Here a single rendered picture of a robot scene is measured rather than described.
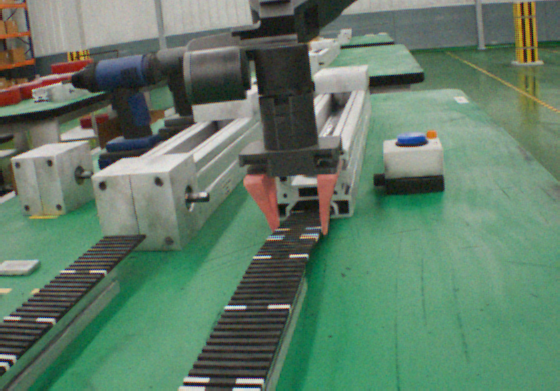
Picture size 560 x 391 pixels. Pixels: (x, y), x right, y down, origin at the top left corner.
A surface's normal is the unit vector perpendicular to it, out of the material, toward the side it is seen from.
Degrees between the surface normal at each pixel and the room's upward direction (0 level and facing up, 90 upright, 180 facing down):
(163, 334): 0
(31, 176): 90
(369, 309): 0
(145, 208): 90
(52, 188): 90
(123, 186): 90
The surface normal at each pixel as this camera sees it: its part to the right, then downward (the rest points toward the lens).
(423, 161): -0.18, 0.26
